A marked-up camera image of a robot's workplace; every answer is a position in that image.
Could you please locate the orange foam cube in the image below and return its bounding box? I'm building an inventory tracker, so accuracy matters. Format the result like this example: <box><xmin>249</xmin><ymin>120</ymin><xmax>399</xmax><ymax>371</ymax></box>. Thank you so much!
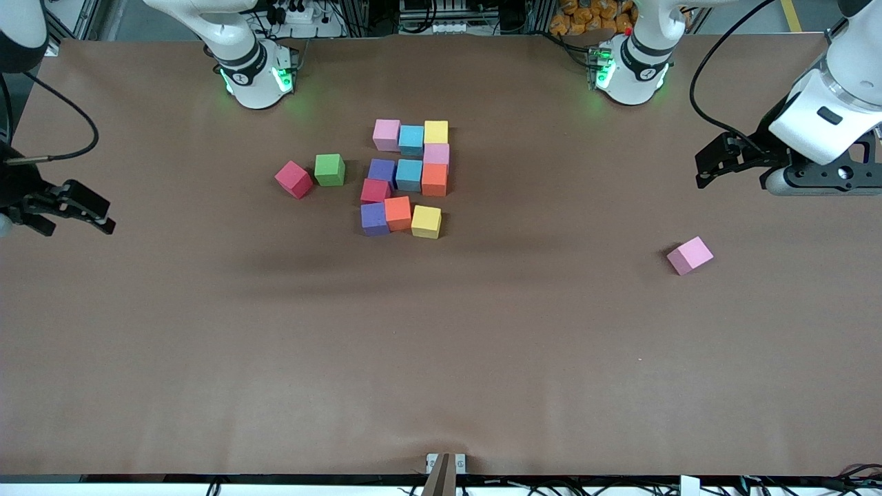
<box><xmin>421</xmin><ymin>163</ymin><xmax>449</xmax><ymax>198</ymax></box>
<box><xmin>384</xmin><ymin>196</ymin><xmax>413</xmax><ymax>232</ymax></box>

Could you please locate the purple foam cube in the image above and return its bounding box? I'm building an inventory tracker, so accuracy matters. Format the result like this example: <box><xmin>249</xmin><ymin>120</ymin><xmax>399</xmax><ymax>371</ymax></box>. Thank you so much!
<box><xmin>360</xmin><ymin>202</ymin><xmax>391</xmax><ymax>238</ymax></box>
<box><xmin>367</xmin><ymin>158</ymin><xmax>398</xmax><ymax>187</ymax></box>

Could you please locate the orange packets pile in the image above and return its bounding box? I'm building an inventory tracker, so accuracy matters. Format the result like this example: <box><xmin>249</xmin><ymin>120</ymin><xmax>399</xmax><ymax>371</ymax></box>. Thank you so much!
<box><xmin>549</xmin><ymin>0</ymin><xmax>638</xmax><ymax>37</ymax></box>

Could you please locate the green foam cube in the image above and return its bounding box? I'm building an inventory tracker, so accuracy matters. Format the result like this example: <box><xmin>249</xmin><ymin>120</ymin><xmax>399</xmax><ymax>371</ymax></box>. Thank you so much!
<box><xmin>314</xmin><ymin>154</ymin><xmax>346</xmax><ymax>187</ymax></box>

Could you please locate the white power strip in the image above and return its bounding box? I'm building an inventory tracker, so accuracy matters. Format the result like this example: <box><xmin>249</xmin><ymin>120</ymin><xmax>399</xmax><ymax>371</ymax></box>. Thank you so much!
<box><xmin>256</xmin><ymin>0</ymin><xmax>345</xmax><ymax>39</ymax></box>

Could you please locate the white electrical box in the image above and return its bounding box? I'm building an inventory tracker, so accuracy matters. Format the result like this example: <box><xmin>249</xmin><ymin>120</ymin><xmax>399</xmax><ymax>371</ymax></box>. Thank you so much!
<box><xmin>398</xmin><ymin>0</ymin><xmax>476</xmax><ymax>35</ymax></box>

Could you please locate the brown table cover sheet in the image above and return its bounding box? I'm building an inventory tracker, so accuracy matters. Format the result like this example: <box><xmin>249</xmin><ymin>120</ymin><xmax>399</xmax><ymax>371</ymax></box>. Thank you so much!
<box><xmin>0</xmin><ymin>34</ymin><xmax>882</xmax><ymax>477</ymax></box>

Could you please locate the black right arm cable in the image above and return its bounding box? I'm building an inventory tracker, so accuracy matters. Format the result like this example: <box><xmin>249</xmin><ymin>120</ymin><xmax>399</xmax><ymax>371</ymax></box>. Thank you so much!
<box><xmin>3</xmin><ymin>72</ymin><xmax>100</xmax><ymax>165</ymax></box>

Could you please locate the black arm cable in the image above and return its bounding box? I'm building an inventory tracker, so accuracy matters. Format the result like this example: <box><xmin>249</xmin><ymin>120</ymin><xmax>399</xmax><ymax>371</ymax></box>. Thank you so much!
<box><xmin>688</xmin><ymin>0</ymin><xmax>778</xmax><ymax>151</ymax></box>
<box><xmin>3</xmin><ymin>72</ymin><xmax>100</xmax><ymax>165</ymax></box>

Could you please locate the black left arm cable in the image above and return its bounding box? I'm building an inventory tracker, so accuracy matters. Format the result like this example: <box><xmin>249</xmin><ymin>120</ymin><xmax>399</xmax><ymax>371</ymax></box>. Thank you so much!
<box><xmin>688</xmin><ymin>0</ymin><xmax>778</xmax><ymax>151</ymax></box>

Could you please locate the aluminium frame profile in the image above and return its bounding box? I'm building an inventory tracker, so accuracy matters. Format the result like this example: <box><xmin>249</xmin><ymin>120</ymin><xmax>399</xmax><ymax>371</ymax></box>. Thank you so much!
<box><xmin>827</xmin><ymin>0</ymin><xmax>882</xmax><ymax>49</ymax></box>
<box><xmin>41</xmin><ymin>0</ymin><xmax>101</xmax><ymax>57</ymax></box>

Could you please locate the silver bracket with brown post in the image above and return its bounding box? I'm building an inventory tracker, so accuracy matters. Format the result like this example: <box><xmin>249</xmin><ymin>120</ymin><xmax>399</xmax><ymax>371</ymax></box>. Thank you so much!
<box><xmin>422</xmin><ymin>453</ymin><xmax>468</xmax><ymax>496</ymax></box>

